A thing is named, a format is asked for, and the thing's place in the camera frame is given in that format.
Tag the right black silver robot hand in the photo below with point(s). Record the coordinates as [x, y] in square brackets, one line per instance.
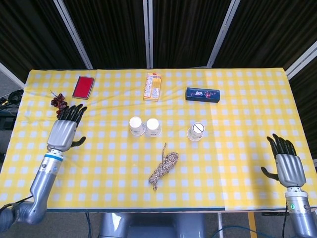
[291, 168]

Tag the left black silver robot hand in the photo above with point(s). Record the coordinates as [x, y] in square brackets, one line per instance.
[62, 135]

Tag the paper cup large blue flower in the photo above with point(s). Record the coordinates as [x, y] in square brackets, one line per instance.
[136, 127]

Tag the paper cup green fern print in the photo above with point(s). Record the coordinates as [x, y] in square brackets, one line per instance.
[196, 131]

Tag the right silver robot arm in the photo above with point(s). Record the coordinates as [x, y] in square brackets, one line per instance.
[298, 213]

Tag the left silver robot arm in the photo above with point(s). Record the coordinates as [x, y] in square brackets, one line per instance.
[42, 181]

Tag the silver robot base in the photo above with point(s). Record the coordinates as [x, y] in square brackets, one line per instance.
[153, 225]

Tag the paper cup small green flowers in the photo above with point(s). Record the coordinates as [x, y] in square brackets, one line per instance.
[153, 127]

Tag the dark red grape bunch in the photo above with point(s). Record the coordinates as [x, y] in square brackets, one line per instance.
[58, 101]

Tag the red flat stamp pad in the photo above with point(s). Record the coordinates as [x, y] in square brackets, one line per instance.
[83, 87]

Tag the yellow white checked tablecloth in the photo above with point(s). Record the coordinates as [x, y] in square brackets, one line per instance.
[111, 173]

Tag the orange yellow carton box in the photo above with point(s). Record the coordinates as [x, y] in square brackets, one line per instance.
[152, 86]

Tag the dark blue long box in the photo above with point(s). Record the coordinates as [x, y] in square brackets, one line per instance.
[203, 94]

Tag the grey partition frame post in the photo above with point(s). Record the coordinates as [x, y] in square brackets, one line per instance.
[301, 63]
[11, 74]
[148, 34]
[74, 34]
[224, 34]

